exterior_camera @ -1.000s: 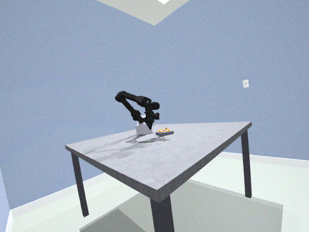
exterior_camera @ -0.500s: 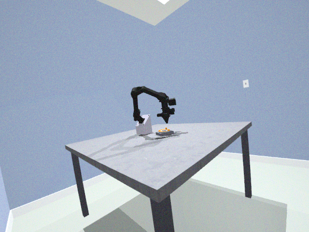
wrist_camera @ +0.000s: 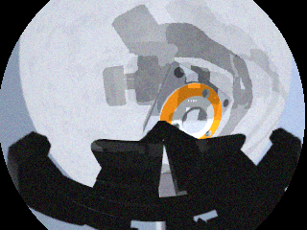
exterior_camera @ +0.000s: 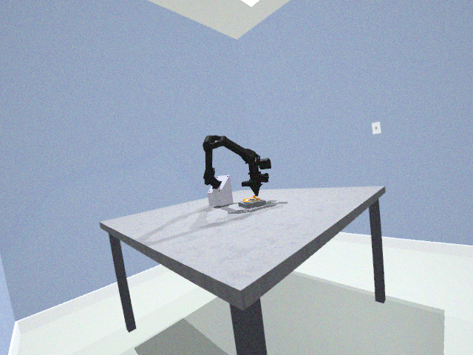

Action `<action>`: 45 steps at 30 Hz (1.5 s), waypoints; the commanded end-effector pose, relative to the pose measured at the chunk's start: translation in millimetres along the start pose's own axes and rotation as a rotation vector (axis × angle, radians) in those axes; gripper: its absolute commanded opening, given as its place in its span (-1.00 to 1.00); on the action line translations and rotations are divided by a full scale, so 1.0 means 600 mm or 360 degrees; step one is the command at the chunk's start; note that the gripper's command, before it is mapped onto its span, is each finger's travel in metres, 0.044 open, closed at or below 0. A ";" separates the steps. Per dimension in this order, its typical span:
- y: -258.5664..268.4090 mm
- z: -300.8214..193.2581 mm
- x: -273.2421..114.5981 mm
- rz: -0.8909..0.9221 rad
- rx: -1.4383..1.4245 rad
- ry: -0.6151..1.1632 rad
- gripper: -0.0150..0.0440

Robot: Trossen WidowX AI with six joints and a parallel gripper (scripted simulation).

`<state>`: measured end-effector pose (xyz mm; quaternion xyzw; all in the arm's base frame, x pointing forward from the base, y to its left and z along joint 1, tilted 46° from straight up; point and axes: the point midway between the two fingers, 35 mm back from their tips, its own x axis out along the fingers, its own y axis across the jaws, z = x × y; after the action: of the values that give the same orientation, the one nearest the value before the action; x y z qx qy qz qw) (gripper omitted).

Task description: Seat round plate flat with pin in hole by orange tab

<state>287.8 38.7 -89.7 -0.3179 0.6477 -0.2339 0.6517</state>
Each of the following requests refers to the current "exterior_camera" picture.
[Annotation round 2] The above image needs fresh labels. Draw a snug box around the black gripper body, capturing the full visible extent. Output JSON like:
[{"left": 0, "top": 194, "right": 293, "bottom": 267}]
[{"left": 242, "top": 170, "right": 261, "bottom": 186}]

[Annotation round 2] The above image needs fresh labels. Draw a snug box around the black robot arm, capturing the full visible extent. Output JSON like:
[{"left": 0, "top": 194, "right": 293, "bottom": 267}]
[{"left": 203, "top": 135, "right": 271, "bottom": 189}]

